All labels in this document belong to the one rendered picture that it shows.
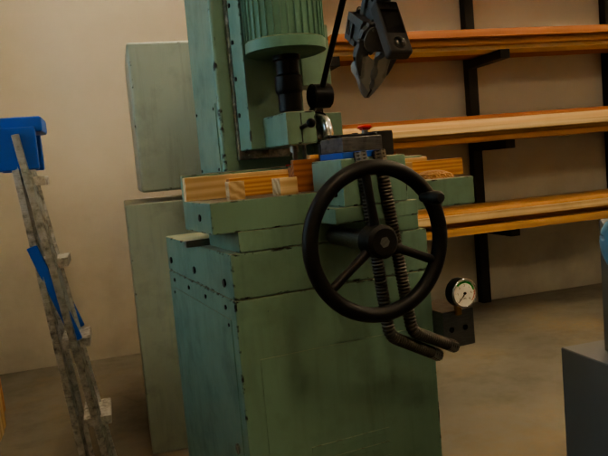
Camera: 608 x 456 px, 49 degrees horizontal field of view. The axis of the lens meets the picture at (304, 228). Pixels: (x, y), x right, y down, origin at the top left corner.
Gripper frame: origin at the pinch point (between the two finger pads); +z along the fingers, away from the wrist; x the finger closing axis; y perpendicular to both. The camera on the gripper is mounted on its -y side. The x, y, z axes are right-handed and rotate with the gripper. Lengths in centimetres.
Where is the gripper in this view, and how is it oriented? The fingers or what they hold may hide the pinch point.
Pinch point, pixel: (368, 92)
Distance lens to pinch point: 135.8
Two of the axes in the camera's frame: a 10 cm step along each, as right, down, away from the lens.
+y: -3.9, -5.4, 7.4
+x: -9.1, 1.2, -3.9
